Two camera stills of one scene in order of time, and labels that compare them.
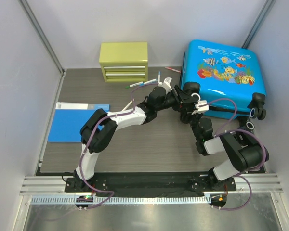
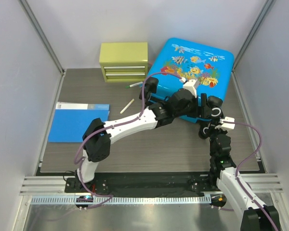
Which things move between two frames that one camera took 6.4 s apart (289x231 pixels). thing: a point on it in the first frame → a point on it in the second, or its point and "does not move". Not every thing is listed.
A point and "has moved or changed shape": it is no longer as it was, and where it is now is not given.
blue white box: [69, 119] does not move
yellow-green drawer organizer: [124, 62] does not move
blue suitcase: [229, 79] has moved or changed shape
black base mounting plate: [151, 183] does not move
